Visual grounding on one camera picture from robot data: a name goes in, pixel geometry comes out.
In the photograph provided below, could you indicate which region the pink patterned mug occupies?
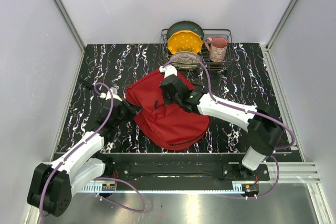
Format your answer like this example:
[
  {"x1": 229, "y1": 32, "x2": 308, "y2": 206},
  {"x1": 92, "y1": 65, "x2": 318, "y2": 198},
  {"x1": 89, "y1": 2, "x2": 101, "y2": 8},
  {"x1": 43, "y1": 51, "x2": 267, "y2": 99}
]
[{"x1": 204, "y1": 37, "x2": 228, "y2": 63}]

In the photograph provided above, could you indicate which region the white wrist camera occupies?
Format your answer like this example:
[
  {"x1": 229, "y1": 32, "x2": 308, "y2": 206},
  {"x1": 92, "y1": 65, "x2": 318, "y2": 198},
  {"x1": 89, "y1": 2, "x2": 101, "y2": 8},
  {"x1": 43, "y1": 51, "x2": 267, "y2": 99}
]
[
  {"x1": 159, "y1": 65, "x2": 177, "y2": 79},
  {"x1": 100, "y1": 88, "x2": 122, "y2": 101}
]

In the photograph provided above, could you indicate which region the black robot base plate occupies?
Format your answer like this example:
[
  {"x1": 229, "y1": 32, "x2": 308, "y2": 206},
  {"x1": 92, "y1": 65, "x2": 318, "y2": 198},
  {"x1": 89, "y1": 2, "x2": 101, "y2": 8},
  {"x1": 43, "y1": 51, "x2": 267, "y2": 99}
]
[{"x1": 94, "y1": 152, "x2": 270, "y2": 182}]

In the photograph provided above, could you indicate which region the dark green plate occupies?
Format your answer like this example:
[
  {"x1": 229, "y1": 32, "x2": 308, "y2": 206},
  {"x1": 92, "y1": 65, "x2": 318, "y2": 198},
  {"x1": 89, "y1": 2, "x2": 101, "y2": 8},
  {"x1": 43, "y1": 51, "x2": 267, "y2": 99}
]
[{"x1": 166, "y1": 20, "x2": 204, "y2": 40}]

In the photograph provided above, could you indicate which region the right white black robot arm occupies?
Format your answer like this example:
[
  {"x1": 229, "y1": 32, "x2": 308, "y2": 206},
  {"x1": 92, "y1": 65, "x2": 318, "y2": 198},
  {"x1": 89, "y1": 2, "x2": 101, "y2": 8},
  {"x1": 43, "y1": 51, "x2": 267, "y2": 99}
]
[{"x1": 160, "y1": 74, "x2": 284, "y2": 180}]

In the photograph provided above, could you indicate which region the black wire dish rack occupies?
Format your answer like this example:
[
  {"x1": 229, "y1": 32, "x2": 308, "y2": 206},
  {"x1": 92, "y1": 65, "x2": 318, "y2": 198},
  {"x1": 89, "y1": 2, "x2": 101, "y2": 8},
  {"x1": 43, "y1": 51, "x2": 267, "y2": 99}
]
[{"x1": 160, "y1": 28, "x2": 234, "y2": 69}]

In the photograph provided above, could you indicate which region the yellow dotted plate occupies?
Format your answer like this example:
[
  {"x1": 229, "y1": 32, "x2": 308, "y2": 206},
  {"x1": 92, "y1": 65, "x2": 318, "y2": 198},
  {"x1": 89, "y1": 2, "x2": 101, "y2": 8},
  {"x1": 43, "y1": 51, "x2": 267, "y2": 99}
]
[{"x1": 167, "y1": 30, "x2": 203, "y2": 54}]

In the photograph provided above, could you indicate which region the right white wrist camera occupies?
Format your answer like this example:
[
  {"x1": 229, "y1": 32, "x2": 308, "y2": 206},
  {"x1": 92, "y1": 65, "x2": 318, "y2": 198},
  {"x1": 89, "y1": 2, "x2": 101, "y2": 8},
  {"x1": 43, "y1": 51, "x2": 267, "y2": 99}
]
[{"x1": 159, "y1": 65, "x2": 177, "y2": 79}]

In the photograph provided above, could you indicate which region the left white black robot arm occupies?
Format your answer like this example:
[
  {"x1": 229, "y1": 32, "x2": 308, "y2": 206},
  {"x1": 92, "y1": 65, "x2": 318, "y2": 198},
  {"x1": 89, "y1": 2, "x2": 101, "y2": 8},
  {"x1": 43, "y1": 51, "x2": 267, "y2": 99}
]
[{"x1": 27, "y1": 98, "x2": 141, "y2": 217}]

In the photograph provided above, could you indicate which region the grey patterned small plate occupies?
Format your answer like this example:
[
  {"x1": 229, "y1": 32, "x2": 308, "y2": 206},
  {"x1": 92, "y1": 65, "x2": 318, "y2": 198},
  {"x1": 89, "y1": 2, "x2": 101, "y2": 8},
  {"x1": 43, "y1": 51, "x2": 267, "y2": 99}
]
[{"x1": 170, "y1": 51, "x2": 202, "y2": 69}]

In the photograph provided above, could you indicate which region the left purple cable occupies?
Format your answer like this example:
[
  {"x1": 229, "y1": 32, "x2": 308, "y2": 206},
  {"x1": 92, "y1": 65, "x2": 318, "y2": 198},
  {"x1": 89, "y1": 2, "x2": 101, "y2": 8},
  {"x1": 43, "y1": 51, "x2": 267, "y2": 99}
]
[{"x1": 39, "y1": 82, "x2": 146, "y2": 217}]

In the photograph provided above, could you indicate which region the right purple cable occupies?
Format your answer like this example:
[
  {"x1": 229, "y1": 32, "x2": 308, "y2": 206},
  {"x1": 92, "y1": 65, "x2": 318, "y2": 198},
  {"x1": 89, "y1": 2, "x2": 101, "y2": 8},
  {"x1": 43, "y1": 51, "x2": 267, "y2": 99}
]
[{"x1": 160, "y1": 55, "x2": 296, "y2": 200}]

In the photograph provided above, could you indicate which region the red student backpack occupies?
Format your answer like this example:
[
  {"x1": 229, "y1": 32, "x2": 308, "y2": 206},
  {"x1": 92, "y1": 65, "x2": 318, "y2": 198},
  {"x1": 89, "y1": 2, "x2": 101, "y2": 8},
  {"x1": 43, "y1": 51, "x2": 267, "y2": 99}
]
[{"x1": 81, "y1": 67, "x2": 212, "y2": 152}]

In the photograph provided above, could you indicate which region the aluminium frame rail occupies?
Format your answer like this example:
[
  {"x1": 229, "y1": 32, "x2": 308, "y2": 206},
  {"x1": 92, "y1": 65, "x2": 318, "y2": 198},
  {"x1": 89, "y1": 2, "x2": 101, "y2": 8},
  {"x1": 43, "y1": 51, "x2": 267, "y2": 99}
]
[{"x1": 52, "y1": 0, "x2": 86, "y2": 52}]

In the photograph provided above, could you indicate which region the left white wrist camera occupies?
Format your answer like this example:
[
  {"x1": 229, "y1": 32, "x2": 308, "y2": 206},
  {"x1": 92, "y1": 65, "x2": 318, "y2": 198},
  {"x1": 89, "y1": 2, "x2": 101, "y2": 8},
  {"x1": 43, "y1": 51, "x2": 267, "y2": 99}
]
[{"x1": 100, "y1": 88, "x2": 122, "y2": 101}]

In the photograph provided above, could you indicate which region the purple cable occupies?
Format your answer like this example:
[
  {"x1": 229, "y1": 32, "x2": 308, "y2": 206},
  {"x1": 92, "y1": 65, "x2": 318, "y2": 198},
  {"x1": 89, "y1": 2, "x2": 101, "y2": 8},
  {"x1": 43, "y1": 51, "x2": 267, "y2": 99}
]
[
  {"x1": 39, "y1": 82, "x2": 146, "y2": 217},
  {"x1": 160, "y1": 55, "x2": 296, "y2": 200}
]

